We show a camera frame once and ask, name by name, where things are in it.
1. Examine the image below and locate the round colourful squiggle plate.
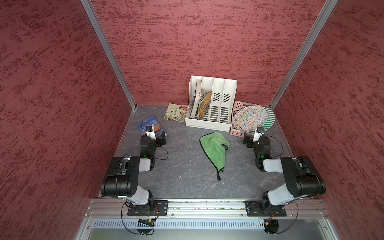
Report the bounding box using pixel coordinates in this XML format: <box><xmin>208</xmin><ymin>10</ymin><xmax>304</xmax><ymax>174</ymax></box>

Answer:
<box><xmin>232</xmin><ymin>106</ymin><xmax>268</xmax><ymax>132</ymax></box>

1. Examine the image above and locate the green microfiber cloth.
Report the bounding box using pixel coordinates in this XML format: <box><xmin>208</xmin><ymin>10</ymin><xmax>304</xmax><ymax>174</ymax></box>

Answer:
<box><xmin>199</xmin><ymin>132</ymin><xmax>230</xmax><ymax>181</ymax></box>

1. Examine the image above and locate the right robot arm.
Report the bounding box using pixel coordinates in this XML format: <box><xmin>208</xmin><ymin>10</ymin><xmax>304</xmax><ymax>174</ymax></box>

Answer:
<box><xmin>243</xmin><ymin>133</ymin><xmax>326</xmax><ymax>217</ymax></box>

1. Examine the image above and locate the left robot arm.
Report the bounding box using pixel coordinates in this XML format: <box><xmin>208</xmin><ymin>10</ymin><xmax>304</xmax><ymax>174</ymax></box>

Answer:
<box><xmin>101</xmin><ymin>133</ymin><xmax>167</xmax><ymax>217</ymax></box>

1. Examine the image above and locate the green striped round plate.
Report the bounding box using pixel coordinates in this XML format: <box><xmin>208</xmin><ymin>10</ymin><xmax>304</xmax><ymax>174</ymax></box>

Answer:
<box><xmin>263</xmin><ymin>108</ymin><xmax>276</xmax><ymax>131</ymax></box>

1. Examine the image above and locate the blue sunset book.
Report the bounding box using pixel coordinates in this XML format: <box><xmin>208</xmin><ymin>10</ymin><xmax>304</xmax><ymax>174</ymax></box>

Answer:
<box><xmin>137</xmin><ymin>116</ymin><xmax>166</xmax><ymax>138</ymax></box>

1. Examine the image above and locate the floral patterned booklet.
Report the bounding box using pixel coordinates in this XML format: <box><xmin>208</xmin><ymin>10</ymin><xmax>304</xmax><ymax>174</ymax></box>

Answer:
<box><xmin>164</xmin><ymin>104</ymin><xmax>188</xmax><ymax>123</ymax></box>

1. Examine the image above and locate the pink plastic basket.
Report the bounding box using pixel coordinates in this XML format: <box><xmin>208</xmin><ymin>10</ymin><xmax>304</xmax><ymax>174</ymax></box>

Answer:
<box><xmin>230</xmin><ymin>101</ymin><xmax>268</xmax><ymax>137</ymax></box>

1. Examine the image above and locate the white magazine file organizer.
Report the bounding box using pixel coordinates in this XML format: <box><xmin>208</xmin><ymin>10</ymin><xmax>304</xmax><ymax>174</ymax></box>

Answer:
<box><xmin>185</xmin><ymin>76</ymin><xmax>237</xmax><ymax>132</ymax></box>

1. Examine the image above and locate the yellow magazine in organizer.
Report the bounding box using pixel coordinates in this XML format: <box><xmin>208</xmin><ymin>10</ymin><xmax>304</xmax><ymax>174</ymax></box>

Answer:
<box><xmin>197</xmin><ymin>91</ymin><xmax>212</xmax><ymax>120</ymax></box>

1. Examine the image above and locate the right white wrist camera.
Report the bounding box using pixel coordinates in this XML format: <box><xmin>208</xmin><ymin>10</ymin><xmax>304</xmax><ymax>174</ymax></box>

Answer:
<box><xmin>253</xmin><ymin>127</ymin><xmax>264</xmax><ymax>142</ymax></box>

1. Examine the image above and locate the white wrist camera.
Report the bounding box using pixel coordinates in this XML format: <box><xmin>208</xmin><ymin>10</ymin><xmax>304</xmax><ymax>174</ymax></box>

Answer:
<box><xmin>145</xmin><ymin>125</ymin><xmax>156</xmax><ymax>140</ymax></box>
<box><xmin>253</xmin><ymin>127</ymin><xmax>264</xmax><ymax>142</ymax></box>

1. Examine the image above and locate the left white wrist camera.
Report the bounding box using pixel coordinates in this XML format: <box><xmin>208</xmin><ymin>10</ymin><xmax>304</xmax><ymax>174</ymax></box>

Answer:
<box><xmin>145</xmin><ymin>125</ymin><xmax>156</xmax><ymax>140</ymax></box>

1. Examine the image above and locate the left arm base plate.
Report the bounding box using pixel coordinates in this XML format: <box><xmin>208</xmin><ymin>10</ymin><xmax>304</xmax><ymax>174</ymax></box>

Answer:
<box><xmin>126</xmin><ymin>200</ymin><xmax>169</xmax><ymax>217</ymax></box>

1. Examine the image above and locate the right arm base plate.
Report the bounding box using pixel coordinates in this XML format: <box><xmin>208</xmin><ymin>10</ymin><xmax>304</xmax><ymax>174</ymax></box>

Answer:
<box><xmin>244</xmin><ymin>201</ymin><xmax>287</xmax><ymax>218</ymax></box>

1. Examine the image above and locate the aluminium mounting rail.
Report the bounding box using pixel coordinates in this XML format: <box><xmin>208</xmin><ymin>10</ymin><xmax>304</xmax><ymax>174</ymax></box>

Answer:
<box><xmin>85</xmin><ymin>197</ymin><xmax>329</xmax><ymax>219</ymax></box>

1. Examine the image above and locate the left aluminium corner post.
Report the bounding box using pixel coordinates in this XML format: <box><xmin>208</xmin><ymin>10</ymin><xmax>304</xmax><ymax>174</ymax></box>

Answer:
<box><xmin>81</xmin><ymin>0</ymin><xmax>137</xmax><ymax>111</ymax></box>

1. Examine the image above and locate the aluminium corner post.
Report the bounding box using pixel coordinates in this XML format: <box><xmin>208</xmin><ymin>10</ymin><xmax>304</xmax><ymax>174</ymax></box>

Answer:
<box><xmin>270</xmin><ymin>0</ymin><xmax>338</xmax><ymax>110</ymax></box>
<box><xmin>81</xmin><ymin>0</ymin><xmax>137</xmax><ymax>111</ymax></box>

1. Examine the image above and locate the right aluminium corner post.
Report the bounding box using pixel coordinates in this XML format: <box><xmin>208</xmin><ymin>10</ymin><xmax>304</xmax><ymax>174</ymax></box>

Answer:
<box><xmin>270</xmin><ymin>0</ymin><xmax>338</xmax><ymax>110</ymax></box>

